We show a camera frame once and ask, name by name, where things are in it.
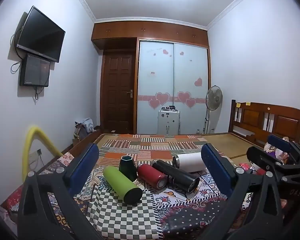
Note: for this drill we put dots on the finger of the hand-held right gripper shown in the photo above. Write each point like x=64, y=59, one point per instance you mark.
x=261, y=158
x=280, y=142

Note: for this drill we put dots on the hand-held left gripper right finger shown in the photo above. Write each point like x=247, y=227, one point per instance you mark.
x=216, y=166

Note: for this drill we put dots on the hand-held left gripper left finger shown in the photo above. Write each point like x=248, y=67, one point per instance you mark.
x=83, y=166

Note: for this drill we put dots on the black cup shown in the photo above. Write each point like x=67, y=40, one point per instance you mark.
x=176, y=175

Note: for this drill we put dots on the dark green hexagonal cup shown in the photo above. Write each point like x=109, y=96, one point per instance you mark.
x=128, y=167

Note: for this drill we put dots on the red cup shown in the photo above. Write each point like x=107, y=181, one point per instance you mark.
x=150, y=175

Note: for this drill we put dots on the colourful cloth pile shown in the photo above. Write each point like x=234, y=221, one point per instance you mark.
x=277, y=153

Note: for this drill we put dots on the pile of clothes on floor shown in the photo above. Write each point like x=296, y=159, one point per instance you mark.
x=83, y=128

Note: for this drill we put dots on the floral printed blanket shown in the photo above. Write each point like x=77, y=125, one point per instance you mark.
x=190, y=215

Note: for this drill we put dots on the yellow foam tube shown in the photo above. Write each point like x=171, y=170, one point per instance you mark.
x=31, y=140

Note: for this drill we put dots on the striped patchwork blanket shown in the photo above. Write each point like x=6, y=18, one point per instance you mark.
x=145, y=147

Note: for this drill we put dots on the standing electric fan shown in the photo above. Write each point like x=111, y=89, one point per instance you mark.
x=214, y=100

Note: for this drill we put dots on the green checkered cloth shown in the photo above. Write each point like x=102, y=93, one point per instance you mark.
x=125, y=220

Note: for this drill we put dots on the dark items on suitcase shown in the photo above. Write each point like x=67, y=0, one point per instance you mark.
x=168, y=108

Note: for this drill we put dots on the brown wooden door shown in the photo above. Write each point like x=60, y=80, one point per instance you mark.
x=117, y=90

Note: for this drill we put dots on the pink heart stickers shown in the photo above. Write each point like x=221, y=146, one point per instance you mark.
x=162, y=98

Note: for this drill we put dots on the wooden wardrobe with sliding doors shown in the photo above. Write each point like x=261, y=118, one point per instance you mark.
x=172, y=80

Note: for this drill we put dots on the wooden bed frame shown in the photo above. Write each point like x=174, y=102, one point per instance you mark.
x=285, y=125

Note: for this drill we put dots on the wall power outlet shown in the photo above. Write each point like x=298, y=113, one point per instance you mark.
x=39, y=152

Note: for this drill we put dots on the small black wall monitor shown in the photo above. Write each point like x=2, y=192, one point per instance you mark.
x=35, y=71

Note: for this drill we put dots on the wall-mounted black television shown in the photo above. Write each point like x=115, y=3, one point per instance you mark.
x=41, y=35

